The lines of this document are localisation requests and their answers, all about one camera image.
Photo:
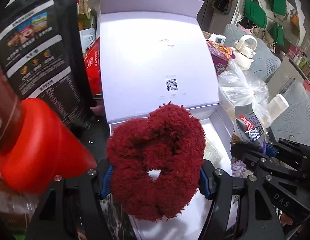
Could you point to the grey leaf chair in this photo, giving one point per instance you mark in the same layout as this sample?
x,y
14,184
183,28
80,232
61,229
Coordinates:
x,y
294,123
265,63

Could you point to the lavender open gift box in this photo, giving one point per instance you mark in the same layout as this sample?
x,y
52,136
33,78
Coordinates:
x,y
153,52

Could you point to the red plastic canister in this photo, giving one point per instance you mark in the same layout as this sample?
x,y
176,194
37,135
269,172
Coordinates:
x,y
44,148

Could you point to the cream white water bottle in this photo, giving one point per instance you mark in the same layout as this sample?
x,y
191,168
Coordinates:
x,y
244,51

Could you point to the far grey leaf chair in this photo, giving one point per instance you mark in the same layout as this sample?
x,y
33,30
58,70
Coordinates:
x,y
265,63

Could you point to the brown label spice jar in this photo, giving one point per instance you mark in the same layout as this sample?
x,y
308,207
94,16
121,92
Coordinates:
x,y
11,115

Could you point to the dark red fluffy scrunchie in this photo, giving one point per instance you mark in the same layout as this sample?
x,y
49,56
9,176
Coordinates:
x,y
156,162

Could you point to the purple instant noodle bowl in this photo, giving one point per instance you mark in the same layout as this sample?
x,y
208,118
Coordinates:
x,y
221,55

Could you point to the near grey leaf chair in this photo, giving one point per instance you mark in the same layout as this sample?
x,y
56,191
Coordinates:
x,y
294,123

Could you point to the green tote bag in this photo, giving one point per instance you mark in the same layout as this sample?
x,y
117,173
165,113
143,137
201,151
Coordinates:
x,y
255,13
277,33

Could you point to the white paper cup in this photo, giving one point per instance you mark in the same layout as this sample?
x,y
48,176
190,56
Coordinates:
x,y
277,106

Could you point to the clear plastic bag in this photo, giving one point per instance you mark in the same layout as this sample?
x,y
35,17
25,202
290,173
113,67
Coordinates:
x,y
239,88

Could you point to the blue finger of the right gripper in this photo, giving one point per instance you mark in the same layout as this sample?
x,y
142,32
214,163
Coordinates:
x,y
271,151
252,159

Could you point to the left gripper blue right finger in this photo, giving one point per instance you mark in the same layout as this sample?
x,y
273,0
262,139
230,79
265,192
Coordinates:
x,y
203,184

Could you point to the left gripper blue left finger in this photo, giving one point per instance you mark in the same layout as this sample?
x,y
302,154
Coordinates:
x,y
106,183

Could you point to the black snack bag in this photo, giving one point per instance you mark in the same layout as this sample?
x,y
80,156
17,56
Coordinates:
x,y
41,56

